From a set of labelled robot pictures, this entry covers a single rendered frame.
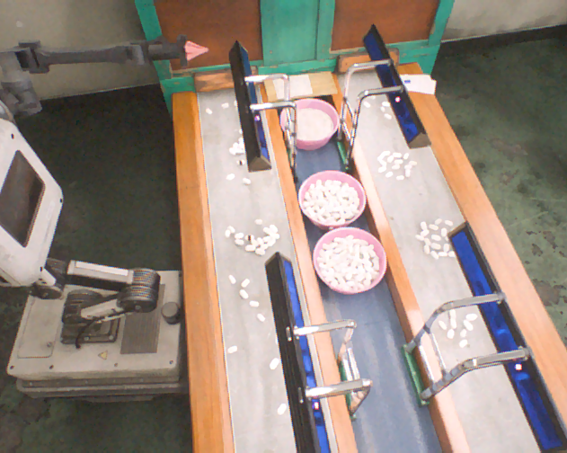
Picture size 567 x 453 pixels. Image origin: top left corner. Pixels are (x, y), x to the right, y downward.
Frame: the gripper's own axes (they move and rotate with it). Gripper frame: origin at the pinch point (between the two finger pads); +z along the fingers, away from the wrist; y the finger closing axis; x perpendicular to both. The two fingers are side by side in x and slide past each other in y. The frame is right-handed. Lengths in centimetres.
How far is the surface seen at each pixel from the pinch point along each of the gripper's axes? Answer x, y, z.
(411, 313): 67, 70, 67
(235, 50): -14.4, 5.0, 9.8
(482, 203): 26, 55, 104
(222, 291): 54, 68, 2
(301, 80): -44, 29, 38
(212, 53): -40.1, 13.4, -2.6
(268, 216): 25, 57, 19
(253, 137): 30.0, 20.0, 16.3
